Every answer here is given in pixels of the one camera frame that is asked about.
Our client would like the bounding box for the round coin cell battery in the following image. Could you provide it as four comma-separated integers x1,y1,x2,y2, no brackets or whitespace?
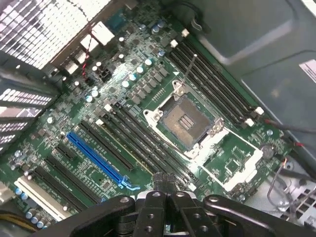
261,144,275,158

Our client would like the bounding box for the blue expansion slot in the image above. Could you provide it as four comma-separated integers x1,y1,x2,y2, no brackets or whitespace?
66,131,141,191

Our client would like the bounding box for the thin grey wire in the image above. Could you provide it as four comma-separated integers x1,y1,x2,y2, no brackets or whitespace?
267,158,316,215

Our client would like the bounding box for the short black expansion slot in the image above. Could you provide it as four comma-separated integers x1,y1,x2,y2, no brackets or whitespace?
55,142,77,161

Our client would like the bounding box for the thin metal locking lever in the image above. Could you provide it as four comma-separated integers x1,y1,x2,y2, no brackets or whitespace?
181,53,198,86
157,135,186,154

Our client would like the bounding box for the silver socket cover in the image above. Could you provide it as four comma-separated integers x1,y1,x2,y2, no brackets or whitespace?
190,128,264,193

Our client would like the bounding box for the CPU socket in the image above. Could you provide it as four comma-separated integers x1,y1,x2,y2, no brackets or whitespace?
143,80,225,158

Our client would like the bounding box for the yellow black wire bundle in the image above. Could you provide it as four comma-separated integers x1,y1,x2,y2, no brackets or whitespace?
0,212,38,233

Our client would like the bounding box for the black RAM slot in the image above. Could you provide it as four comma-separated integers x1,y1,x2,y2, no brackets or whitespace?
113,100,200,191
181,29,257,119
170,39,247,130
101,111,168,176
175,37,255,126
104,104,196,192
96,118,161,181
186,32,265,116

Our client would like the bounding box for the thick black wire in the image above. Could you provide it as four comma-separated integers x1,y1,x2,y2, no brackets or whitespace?
263,118,316,135

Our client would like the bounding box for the long black expansion slot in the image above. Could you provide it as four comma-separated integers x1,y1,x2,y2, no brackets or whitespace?
45,155,106,203
31,166,86,213
78,119,136,173

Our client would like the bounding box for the white expansion slot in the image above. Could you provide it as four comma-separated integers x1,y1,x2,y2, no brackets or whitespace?
13,175,71,222

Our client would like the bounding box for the black open PC case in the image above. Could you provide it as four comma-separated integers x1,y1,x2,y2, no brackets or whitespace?
0,0,316,237

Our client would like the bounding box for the red black twisted wire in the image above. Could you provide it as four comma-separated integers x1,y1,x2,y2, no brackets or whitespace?
82,23,98,82

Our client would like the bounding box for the green motherboard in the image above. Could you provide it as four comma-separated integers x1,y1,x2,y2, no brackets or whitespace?
7,0,301,228

